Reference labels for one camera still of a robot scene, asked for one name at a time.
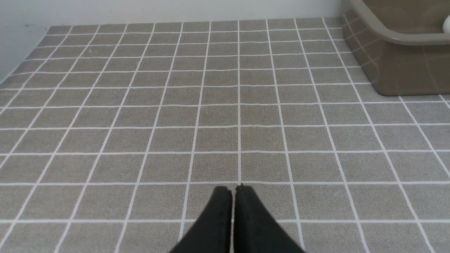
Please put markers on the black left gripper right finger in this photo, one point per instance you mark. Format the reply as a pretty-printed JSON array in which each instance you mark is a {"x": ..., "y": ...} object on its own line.
[{"x": 255, "y": 230}]

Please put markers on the grey grid-pattern table mat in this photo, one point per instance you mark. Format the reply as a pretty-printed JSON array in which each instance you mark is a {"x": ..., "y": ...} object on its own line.
[{"x": 113, "y": 138}]

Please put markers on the white ping-pong ball with mark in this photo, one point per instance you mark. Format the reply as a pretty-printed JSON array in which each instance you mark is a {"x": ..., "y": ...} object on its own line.
[{"x": 446, "y": 25}]

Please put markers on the olive green plastic bin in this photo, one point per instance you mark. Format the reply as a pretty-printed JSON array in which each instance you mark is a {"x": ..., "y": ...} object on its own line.
[{"x": 400, "y": 44}]

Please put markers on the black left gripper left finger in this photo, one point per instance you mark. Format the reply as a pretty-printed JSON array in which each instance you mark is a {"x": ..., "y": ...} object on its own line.
[{"x": 211, "y": 233}]

